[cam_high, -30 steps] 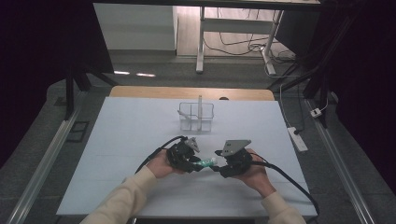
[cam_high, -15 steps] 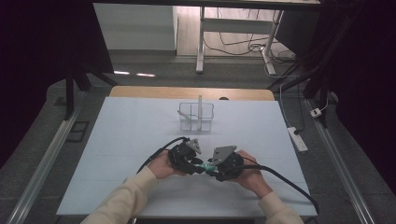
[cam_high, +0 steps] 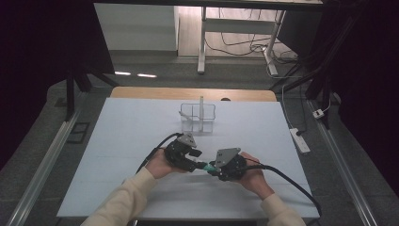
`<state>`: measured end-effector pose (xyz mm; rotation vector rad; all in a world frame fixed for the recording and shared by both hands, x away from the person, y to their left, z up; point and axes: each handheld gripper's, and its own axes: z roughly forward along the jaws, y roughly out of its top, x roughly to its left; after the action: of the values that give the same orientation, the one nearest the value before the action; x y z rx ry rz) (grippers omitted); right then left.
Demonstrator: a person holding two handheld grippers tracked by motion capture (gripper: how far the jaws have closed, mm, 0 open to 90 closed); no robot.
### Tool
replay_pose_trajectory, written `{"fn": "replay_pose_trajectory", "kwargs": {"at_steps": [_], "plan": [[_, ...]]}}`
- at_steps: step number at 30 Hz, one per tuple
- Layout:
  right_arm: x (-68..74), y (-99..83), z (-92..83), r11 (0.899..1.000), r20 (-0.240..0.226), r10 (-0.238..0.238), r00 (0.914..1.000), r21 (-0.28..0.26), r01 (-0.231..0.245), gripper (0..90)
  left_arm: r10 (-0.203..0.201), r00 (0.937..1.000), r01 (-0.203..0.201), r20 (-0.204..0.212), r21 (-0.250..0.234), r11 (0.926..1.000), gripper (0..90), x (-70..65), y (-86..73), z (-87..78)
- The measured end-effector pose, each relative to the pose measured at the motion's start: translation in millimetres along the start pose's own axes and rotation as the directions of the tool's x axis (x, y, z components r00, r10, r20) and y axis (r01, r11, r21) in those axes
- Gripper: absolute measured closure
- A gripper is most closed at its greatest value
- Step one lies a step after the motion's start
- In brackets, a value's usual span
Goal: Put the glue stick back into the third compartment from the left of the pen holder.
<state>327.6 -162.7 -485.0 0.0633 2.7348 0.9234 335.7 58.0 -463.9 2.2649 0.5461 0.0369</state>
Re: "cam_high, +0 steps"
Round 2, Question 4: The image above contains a person's right hand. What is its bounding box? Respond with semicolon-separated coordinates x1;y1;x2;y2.
235;152;276;202

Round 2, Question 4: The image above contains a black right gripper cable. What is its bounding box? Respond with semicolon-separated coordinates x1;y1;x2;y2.
244;157;324;218

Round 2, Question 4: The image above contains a tangle of floor cables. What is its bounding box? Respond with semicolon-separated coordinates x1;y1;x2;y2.
205;8;299;65

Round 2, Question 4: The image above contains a dark curtain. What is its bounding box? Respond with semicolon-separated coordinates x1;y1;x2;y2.
277;0;399;197
0;0;116;170

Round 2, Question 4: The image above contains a white desk frame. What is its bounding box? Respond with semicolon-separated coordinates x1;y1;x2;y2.
197;6;287;76

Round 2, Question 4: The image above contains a white power strip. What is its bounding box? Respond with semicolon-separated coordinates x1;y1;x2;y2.
289;127;311;153

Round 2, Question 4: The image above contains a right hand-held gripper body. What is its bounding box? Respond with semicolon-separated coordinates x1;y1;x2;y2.
214;147;249;183

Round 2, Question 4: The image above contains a metal rail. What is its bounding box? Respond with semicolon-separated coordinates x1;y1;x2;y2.
6;109;81;226
308;100;379;226

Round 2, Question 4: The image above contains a person's left hand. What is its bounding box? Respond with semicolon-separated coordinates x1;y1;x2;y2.
144;147;189;180

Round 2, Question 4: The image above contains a black stand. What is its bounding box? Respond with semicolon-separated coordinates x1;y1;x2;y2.
269;60;334;130
64;64;120;122

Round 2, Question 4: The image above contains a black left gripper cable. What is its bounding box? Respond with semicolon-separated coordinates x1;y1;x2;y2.
135;132;184;175

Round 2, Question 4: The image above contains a black floor frame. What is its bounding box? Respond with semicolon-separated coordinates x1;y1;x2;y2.
66;121;91;145

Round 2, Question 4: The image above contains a clear plastic organizer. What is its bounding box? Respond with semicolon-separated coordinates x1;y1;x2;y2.
179;102;217;135

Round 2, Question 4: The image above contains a green and white glue stick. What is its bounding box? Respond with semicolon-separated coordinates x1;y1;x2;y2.
196;161;219;173

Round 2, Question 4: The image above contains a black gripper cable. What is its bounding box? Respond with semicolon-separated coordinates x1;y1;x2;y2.
135;132;184;175
244;157;324;218

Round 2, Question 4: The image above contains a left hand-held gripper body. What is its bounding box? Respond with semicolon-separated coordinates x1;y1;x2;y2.
163;132;202;173

